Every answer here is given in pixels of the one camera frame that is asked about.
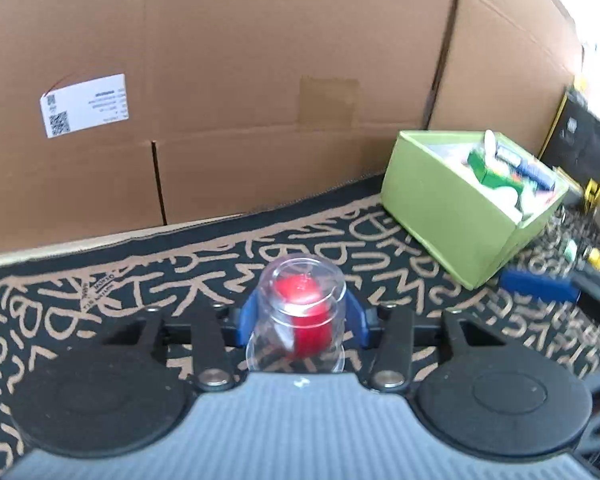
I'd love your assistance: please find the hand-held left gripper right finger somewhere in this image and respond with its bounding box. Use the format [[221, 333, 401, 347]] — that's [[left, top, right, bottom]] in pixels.
[[345, 291, 506, 393]]

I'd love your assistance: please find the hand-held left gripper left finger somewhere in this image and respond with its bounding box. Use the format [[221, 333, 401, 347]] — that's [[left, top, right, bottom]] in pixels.
[[92, 290, 261, 393]]

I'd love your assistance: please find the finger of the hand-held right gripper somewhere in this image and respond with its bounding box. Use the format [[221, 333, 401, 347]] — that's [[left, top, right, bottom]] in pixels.
[[499, 268, 581, 304]]

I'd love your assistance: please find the clear plastic cup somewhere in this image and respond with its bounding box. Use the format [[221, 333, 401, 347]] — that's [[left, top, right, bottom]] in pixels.
[[245, 256, 348, 376]]

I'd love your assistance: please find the blue box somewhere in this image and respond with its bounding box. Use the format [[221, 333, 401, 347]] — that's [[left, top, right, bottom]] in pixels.
[[497, 142, 556, 193]]

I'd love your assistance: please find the green floral box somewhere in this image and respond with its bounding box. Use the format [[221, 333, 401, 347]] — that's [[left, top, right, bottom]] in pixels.
[[467, 147, 526, 196]]

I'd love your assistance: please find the light green box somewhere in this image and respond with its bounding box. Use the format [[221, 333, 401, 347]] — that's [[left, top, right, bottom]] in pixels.
[[381, 130, 571, 291]]

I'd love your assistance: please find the black case with yellow trim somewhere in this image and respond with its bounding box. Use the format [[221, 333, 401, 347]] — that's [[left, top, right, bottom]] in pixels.
[[537, 77, 600, 208]]

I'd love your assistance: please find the tall cardboard box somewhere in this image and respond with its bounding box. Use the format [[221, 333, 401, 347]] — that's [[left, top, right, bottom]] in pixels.
[[427, 0, 583, 161]]

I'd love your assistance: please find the white shipping label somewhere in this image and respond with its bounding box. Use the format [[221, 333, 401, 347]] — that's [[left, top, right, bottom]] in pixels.
[[40, 74, 128, 138]]

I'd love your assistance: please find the large cardboard box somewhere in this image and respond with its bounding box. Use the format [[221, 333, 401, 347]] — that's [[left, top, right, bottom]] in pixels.
[[0, 0, 463, 261]]

